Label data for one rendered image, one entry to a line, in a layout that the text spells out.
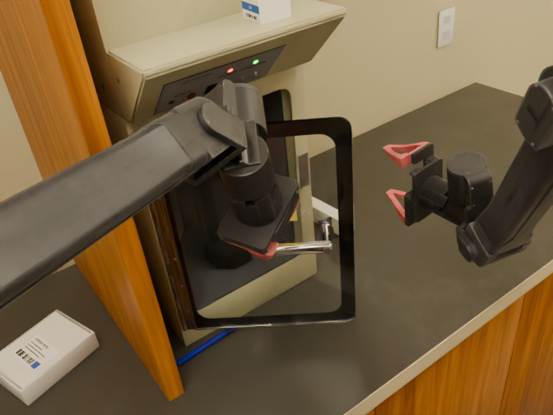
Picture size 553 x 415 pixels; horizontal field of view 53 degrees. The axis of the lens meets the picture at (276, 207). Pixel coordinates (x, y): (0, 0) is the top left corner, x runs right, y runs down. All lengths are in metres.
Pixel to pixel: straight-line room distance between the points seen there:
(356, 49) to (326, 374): 0.97
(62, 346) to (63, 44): 0.62
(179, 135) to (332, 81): 1.15
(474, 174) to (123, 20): 0.52
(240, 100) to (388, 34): 1.14
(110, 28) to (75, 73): 0.12
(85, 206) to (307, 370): 0.68
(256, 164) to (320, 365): 0.54
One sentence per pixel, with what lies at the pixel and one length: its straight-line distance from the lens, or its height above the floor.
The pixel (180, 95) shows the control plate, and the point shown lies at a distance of 0.78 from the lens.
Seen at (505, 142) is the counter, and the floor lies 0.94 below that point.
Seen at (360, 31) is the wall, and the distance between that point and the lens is 1.65.
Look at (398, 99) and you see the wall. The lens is 1.85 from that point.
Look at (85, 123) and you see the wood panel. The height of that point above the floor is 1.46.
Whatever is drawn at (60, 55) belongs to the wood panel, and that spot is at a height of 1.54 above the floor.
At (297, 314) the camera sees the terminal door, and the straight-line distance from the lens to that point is 1.00.
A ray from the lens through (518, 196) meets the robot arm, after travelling 0.69.
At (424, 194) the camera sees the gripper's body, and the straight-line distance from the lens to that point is 0.94.
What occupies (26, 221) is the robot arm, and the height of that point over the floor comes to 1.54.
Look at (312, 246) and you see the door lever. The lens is 0.84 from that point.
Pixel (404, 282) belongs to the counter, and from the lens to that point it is 1.18.
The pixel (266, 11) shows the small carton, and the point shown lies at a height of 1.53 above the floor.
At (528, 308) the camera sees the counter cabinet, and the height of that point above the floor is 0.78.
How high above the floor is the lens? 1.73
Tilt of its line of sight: 34 degrees down
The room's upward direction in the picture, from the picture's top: 7 degrees counter-clockwise
